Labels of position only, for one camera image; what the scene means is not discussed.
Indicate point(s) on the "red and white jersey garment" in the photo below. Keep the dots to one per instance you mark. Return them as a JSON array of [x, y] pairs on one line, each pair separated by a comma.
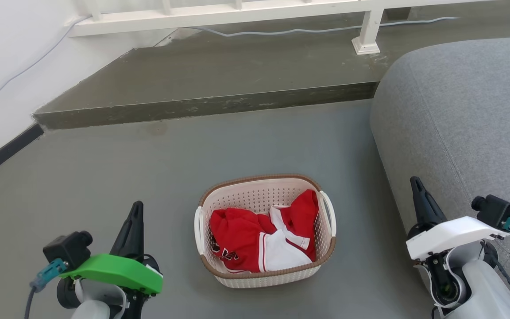
[[241, 235]]

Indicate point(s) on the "black wall baseboard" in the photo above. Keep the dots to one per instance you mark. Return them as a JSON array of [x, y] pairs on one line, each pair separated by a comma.
[[2, 153]]

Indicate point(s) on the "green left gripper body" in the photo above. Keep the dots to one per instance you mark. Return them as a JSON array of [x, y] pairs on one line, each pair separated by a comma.
[[113, 272]]

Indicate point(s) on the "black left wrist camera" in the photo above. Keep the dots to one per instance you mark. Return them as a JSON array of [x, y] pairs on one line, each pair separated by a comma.
[[67, 248]]

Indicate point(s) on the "white perforated plastic laundry basket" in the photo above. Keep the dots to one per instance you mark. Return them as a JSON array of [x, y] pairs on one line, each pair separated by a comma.
[[259, 195]]

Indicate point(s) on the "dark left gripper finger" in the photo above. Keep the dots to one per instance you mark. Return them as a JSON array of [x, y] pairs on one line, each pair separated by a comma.
[[126, 235], [140, 235]]

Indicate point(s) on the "grey fabric sofa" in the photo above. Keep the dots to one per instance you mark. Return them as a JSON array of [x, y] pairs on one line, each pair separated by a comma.
[[458, 115]]

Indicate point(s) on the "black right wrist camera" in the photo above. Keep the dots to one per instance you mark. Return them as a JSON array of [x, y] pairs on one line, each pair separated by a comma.
[[496, 210]]

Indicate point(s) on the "white wooden railing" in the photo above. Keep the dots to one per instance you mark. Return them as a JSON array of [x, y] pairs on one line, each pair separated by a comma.
[[237, 13]]

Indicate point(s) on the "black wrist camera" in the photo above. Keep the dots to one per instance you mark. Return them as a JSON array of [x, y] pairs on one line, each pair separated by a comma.
[[496, 210], [67, 248]]

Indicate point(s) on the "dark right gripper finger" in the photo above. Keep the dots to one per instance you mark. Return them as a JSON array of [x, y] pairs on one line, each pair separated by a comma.
[[416, 208], [432, 210]]

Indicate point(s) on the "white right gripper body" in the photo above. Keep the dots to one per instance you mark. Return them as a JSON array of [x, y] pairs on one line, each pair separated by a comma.
[[450, 235]]

